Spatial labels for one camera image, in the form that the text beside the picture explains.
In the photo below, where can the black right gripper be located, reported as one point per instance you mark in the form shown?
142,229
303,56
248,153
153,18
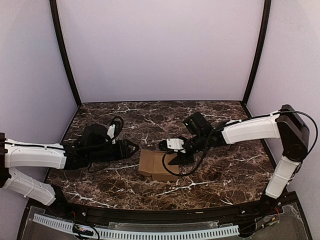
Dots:
178,160

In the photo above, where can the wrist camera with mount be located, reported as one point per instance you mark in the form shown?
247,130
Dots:
112,131
175,144

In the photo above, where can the left small circuit board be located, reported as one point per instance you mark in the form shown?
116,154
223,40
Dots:
81,232

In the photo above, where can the black front table rail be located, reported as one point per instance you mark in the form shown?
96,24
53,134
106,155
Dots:
239,214

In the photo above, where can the brown cardboard box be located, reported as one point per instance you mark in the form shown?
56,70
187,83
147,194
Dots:
150,165

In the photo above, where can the white slotted cable duct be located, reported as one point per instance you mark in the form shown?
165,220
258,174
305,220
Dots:
128,231

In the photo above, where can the right small circuit board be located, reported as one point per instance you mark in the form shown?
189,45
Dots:
269,221

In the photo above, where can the right black frame post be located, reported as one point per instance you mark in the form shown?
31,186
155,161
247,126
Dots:
259,50

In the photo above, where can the left black frame post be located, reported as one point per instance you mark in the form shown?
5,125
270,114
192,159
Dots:
63,52

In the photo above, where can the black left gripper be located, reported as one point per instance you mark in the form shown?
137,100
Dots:
123,150

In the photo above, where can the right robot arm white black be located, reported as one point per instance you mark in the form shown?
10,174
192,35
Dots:
287,135

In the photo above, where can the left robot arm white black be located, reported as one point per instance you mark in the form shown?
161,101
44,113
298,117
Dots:
97,144

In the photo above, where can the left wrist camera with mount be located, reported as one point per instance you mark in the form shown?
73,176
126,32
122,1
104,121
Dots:
112,131

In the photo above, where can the black frame post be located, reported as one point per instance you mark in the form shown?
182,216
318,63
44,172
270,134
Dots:
259,50
63,52

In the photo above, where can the small circuit board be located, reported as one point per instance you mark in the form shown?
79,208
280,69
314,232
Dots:
269,221
81,232

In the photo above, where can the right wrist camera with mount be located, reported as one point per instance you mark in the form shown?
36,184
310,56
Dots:
175,144

